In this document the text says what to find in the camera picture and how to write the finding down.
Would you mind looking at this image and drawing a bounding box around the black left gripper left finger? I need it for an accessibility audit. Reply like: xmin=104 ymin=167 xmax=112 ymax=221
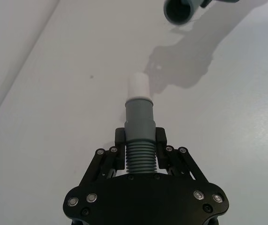
xmin=81 ymin=127 xmax=127 ymax=182

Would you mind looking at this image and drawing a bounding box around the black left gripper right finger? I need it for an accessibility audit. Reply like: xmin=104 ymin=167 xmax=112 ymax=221
xmin=155 ymin=127 xmax=207 ymax=182

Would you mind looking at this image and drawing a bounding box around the grey ribbed hose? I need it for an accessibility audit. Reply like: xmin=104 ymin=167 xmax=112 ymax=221
xmin=124 ymin=72 xmax=159 ymax=175

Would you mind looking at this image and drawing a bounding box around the grey plastic tube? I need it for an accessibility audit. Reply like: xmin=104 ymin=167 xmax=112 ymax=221
xmin=163 ymin=0 xmax=240 ymax=27

